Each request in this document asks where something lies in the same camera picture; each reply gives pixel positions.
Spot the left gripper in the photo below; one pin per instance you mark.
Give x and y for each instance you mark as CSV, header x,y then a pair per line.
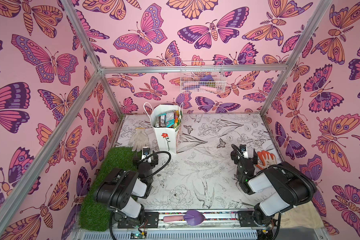
x,y
154,161

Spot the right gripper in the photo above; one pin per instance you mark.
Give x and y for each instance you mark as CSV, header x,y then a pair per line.
x,y
240,159

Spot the dark brown snack bar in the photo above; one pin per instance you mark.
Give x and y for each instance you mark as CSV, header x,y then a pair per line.
x,y
162,120

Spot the teal mint candy bag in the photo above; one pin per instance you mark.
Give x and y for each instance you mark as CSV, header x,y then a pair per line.
x,y
170,119

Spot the orange Fox's fruits candy bag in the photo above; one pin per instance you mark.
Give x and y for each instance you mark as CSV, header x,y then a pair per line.
x,y
177,122

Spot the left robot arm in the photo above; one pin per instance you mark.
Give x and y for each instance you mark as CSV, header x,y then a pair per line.
x,y
119,190

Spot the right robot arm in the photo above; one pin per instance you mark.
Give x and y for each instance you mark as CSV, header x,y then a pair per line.
x,y
292,188

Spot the white paper gift bag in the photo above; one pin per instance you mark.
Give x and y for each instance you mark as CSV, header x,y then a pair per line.
x,y
167,138

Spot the grey knit glove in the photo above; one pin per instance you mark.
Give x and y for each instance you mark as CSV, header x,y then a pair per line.
x,y
139,140

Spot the orange and white garden glove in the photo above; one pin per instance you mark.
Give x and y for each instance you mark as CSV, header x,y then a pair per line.
x,y
265,159

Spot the purple garden trowel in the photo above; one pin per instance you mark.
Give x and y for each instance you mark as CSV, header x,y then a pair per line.
x,y
192,217

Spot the purple trowel in basket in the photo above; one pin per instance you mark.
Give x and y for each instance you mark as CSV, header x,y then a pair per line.
x,y
206,84

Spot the green artificial grass mat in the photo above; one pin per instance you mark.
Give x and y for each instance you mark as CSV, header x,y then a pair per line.
x,y
95,212

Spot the beige work glove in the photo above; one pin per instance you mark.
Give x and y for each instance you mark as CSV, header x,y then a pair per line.
x,y
302,216

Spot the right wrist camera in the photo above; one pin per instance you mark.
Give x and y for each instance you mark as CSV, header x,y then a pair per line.
x,y
244,152

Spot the white wire basket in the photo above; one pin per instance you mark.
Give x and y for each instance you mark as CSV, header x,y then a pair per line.
x,y
202,77

